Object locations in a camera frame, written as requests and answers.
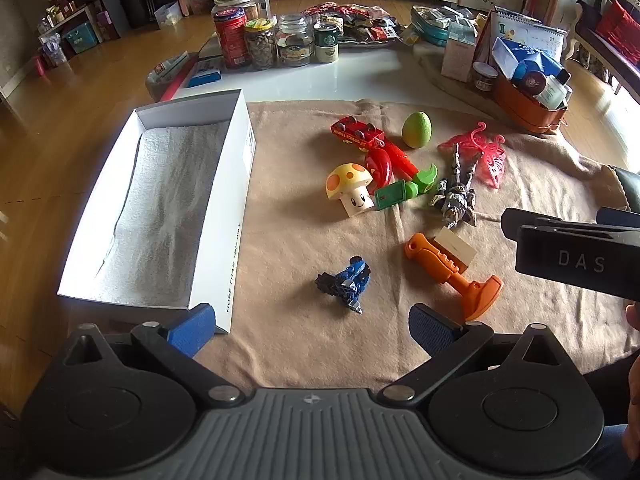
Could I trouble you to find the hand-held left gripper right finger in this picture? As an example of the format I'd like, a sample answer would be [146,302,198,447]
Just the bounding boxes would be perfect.
[377,303,583,406]

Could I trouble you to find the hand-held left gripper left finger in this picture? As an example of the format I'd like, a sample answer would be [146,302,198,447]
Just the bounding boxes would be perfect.
[47,303,246,408]

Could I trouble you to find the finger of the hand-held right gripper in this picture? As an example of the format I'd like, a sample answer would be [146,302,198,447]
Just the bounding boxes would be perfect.
[501,208,608,241]

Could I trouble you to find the orange toy tool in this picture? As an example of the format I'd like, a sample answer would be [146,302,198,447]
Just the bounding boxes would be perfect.
[404,232,504,322]

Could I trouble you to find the beige block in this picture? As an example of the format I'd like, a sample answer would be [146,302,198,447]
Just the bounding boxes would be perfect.
[434,228,476,274]

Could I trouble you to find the grey robot figure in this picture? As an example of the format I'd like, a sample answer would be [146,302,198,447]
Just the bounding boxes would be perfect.
[430,142,479,229]

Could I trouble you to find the white cardboard box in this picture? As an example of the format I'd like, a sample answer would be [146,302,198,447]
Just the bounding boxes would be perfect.
[56,88,257,336]

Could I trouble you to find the green cracked toy egg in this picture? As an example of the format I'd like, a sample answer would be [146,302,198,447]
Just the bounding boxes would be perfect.
[401,111,432,149]

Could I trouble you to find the red plant toy green leaves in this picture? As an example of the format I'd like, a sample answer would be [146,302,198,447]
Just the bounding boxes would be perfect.
[364,140,439,212]

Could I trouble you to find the person's right forearm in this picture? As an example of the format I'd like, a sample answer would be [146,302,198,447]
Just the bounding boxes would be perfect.
[627,355,640,456]

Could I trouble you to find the pink plastic toy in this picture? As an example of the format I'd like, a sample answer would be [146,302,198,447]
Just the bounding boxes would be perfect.
[438,121,507,189]

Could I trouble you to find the dark leather chair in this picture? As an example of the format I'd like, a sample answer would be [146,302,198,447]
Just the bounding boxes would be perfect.
[607,165,640,209]

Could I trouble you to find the blue robot toy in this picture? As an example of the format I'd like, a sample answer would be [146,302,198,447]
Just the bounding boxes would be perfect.
[315,256,373,316]

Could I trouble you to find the orange bucket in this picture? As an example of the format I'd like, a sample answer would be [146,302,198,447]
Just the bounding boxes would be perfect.
[492,75,569,135]

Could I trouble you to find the grey towel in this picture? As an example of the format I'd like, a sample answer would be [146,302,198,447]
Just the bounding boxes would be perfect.
[92,120,231,308]

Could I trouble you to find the white bottle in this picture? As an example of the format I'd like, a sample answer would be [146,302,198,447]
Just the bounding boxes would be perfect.
[537,69,572,110]

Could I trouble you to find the person's leg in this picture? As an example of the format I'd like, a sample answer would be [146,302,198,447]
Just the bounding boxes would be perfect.
[582,350,640,480]

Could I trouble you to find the round red lid jar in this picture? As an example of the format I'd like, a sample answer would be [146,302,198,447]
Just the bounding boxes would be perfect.
[520,71,548,97]

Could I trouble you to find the small dark jar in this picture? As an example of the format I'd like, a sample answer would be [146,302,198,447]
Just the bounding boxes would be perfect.
[471,61,500,94]

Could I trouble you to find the beige blanket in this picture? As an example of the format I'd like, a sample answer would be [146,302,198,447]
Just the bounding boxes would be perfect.
[192,100,640,396]

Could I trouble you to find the blue white packet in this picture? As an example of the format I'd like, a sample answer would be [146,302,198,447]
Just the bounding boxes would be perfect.
[491,36,563,81]

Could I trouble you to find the yellow spotted mushroom toy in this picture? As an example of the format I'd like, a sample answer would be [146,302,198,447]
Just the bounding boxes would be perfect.
[326,162,376,219]

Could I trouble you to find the pink carton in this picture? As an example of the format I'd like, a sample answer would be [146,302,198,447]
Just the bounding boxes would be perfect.
[441,35,482,83]

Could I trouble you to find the cream cloth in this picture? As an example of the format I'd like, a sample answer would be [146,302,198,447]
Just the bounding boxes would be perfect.
[412,40,501,111]

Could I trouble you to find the desk calendar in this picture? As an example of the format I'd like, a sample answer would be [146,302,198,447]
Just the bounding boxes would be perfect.
[487,6,569,61]

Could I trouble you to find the red toy train car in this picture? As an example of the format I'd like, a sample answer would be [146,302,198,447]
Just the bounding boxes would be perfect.
[330,116,387,153]

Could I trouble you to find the dark sofa red cushions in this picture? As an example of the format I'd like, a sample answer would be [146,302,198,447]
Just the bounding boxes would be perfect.
[574,0,640,91]

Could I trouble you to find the green tin box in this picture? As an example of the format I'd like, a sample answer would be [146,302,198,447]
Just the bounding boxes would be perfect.
[410,5,451,47]

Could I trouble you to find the grey trash bin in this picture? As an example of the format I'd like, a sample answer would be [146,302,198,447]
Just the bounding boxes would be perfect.
[145,51,201,103]

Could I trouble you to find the pile of snack packets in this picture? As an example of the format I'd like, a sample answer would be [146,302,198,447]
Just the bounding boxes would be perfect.
[299,1,403,47]

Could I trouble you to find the green coffee can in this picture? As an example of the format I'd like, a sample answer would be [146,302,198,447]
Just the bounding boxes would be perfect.
[313,22,341,64]

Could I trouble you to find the nut jar yellow-green lid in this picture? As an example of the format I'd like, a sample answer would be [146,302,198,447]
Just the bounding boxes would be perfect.
[243,18,278,71]

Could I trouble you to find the red can blue lid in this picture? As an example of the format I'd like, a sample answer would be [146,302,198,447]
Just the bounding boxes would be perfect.
[213,7,250,69]

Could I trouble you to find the teal storage box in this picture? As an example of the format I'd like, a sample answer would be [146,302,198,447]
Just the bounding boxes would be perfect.
[64,21,99,54]

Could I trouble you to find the clear storage box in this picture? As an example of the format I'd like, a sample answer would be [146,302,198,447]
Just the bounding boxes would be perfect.
[154,1,184,29]

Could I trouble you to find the large glass jar grey lid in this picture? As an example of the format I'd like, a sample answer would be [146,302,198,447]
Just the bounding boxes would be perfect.
[211,0,262,28]

